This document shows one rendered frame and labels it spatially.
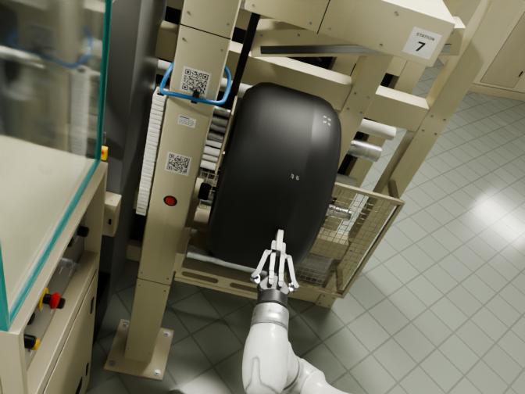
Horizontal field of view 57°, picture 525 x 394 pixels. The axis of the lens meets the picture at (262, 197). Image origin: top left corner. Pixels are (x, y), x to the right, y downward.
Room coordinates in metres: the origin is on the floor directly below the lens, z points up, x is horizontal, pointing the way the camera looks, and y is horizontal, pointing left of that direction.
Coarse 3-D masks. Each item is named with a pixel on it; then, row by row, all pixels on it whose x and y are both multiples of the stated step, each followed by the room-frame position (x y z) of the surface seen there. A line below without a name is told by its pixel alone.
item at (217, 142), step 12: (228, 96) 1.69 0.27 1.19; (216, 108) 1.57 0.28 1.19; (228, 108) 1.69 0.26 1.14; (216, 120) 1.55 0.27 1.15; (228, 120) 1.66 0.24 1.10; (216, 132) 1.69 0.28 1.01; (228, 132) 1.56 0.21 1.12; (216, 144) 1.57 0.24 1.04; (204, 156) 1.56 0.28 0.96; (216, 156) 1.58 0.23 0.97; (216, 168) 1.56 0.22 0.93
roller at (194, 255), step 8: (192, 248) 1.11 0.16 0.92; (200, 248) 1.13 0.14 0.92; (192, 256) 1.09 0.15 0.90; (200, 256) 1.10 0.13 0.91; (208, 256) 1.11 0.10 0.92; (216, 264) 1.11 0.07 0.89; (224, 264) 1.11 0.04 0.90; (232, 264) 1.12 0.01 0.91; (248, 272) 1.13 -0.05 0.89; (264, 272) 1.14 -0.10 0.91
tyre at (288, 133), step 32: (256, 96) 1.26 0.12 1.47; (288, 96) 1.30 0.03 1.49; (256, 128) 1.13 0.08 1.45; (288, 128) 1.17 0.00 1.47; (320, 128) 1.21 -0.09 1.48; (224, 160) 1.43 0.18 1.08; (256, 160) 1.06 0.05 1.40; (288, 160) 1.09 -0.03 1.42; (320, 160) 1.12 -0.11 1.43; (224, 192) 1.02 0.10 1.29; (256, 192) 1.01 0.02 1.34; (288, 192) 1.04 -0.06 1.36; (320, 192) 1.07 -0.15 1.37; (224, 224) 0.98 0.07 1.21; (256, 224) 0.99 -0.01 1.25; (288, 224) 1.01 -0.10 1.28; (320, 224) 1.06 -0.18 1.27; (224, 256) 1.00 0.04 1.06; (256, 256) 0.99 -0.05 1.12
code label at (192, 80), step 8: (184, 72) 1.14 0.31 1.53; (192, 72) 1.15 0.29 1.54; (200, 72) 1.15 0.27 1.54; (184, 80) 1.14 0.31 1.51; (192, 80) 1.15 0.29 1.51; (200, 80) 1.15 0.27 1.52; (208, 80) 1.15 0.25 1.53; (184, 88) 1.15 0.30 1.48; (192, 88) 1.15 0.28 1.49; (200, 88) 1.15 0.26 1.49
